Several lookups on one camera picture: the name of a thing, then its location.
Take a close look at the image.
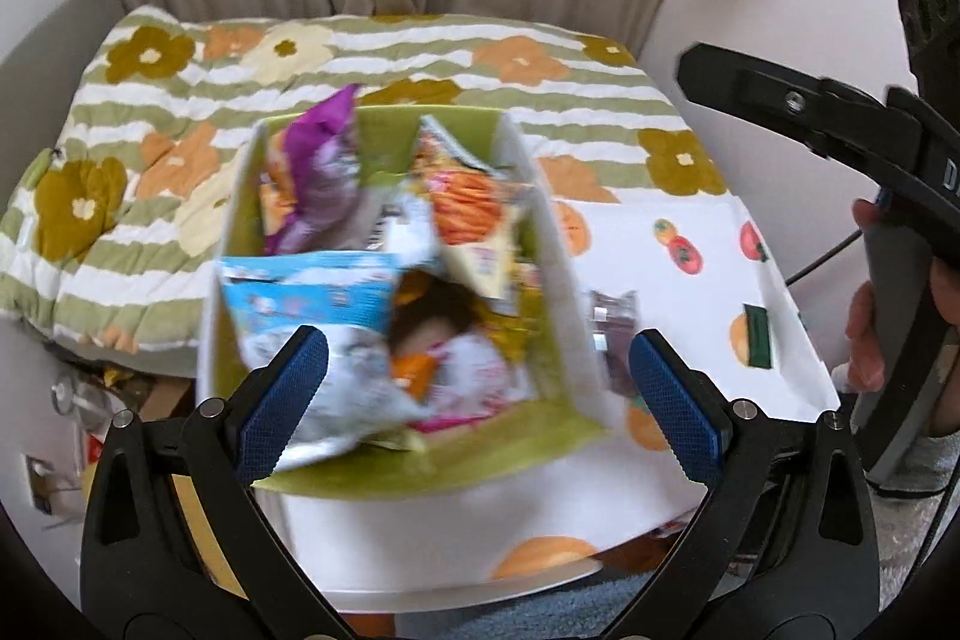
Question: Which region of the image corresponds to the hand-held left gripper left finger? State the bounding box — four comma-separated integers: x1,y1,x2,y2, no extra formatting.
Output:
79,325,353,640

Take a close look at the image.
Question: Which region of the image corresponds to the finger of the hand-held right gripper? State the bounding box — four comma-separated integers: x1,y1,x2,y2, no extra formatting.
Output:
677,42,925,191

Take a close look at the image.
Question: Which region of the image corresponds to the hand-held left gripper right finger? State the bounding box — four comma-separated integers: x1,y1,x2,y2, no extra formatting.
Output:
600,329,878,640

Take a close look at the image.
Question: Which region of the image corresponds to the green cardboard box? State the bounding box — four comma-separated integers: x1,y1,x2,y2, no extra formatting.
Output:
196,104,612,502

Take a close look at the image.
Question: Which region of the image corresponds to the silver orange snack packet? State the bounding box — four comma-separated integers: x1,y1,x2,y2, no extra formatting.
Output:
415,115,537,300

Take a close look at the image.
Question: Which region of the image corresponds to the person's right forearm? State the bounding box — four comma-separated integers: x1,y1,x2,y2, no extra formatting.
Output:
896,426,960,498

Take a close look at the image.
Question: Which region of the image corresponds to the person's right hand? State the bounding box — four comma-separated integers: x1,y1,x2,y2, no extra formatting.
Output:
846,197,960,438

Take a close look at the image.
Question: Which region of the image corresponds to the white fruit print tablecloth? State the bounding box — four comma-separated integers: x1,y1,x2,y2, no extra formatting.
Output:
281,197,841,592

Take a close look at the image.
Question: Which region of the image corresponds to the blue white snack packet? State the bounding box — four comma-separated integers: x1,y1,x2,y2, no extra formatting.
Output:
219,250,432,468

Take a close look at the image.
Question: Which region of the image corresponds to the small orange snack packet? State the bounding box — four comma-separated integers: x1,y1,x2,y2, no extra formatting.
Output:
390,351,437,399

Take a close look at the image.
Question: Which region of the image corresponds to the pink snack packet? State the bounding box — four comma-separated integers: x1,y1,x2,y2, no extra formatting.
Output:
409,332,533,420

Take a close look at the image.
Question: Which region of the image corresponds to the floor clutter pile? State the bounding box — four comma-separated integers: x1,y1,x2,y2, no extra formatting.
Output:
22,347,203,536

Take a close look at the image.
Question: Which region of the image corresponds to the floral striped blanket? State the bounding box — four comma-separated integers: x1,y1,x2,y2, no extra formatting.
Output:
0,6,740,378

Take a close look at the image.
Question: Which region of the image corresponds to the black cable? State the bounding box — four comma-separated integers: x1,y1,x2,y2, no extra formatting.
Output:
786,226,865,281

